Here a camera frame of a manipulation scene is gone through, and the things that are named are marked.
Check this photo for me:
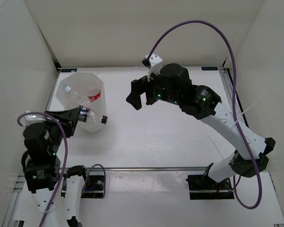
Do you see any white octagonal bin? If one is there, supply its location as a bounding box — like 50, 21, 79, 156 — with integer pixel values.
55, 72, 108, 132

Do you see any clear bottle white cap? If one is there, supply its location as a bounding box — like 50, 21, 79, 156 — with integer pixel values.
63, 86, 88, 106

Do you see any clear bottle blue label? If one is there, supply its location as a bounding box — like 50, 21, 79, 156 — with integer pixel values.
78, 106, 107, 124

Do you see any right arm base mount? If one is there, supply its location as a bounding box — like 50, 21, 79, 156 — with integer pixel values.
186, 175, 234, 200

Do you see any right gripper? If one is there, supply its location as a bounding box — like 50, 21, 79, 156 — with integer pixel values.
126, 67, 182, 111

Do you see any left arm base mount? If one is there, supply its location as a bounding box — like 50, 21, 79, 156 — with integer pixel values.
81, 168, 107, 199

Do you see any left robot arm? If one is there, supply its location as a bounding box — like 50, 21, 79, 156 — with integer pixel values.
21, 92, 101, 227

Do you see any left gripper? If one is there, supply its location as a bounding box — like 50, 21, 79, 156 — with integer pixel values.
42, 106, 80, 154

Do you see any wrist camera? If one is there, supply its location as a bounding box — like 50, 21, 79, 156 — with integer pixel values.
24, 110, 46, 127
142, 54, 163, 82

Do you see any clear bottle red cap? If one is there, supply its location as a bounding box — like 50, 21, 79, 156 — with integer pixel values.
87, 86, 101, 103

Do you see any aluminium table rail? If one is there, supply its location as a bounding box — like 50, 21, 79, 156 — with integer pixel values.
60, 166, 213, 171

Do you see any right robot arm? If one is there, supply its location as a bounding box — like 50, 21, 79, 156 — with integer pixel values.
126, 63, 275, 189

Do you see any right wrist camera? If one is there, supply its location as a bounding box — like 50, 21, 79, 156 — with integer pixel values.
142, 54, 163, 82

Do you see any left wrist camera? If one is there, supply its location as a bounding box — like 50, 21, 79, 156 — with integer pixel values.
24, 110, 46, 127

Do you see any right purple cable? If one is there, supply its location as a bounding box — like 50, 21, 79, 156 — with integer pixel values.
149, 20, 263, 210

